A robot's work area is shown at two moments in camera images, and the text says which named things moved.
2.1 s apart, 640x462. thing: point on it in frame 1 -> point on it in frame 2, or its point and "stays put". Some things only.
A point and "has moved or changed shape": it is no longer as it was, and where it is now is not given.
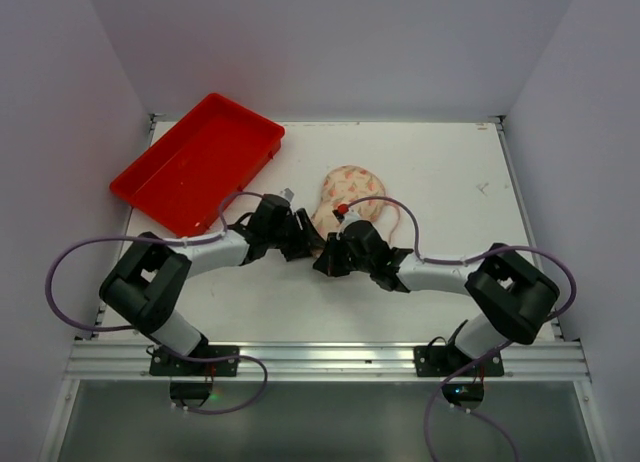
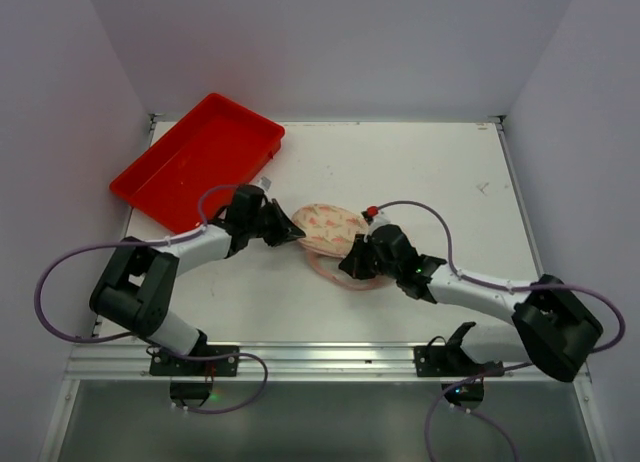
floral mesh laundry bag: (357, 188) has moved or changed shape
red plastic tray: (185, 178) stays put
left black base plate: (163, 362) stays put
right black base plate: (444, 360) stays put
